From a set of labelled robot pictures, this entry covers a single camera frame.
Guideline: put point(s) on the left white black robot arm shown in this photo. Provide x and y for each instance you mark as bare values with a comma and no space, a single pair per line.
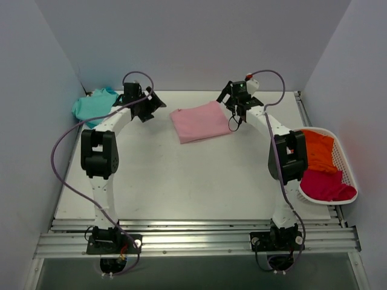
100,155

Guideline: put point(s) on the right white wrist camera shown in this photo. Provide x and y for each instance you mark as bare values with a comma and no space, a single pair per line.
251,84

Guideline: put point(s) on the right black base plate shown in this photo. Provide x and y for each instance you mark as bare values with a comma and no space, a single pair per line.
276,240

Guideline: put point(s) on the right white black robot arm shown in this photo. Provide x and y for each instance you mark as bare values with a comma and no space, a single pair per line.
287,159

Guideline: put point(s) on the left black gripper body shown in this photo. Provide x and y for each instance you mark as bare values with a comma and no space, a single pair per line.
148,106

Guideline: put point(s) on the orange t shirt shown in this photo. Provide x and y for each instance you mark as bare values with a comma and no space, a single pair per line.
319,152

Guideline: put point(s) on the teal folded t shirt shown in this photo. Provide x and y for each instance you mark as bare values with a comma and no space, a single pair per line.
98,104

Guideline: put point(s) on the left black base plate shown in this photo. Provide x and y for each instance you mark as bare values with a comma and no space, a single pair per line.
105,247

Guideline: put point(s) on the white plastic basket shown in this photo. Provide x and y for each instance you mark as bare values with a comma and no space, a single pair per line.
340,161

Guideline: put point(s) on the pink t shirt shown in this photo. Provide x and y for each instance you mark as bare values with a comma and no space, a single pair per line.
200,123

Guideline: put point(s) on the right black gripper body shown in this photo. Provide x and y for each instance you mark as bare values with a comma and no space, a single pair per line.
228,98

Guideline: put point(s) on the magenta t shirt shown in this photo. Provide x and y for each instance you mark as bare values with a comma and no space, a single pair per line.
328,187

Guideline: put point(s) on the aluminium rail frame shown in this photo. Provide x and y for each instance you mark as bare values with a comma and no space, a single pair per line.
195,206

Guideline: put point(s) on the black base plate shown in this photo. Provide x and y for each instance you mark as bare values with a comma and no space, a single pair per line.
105,247
276,240

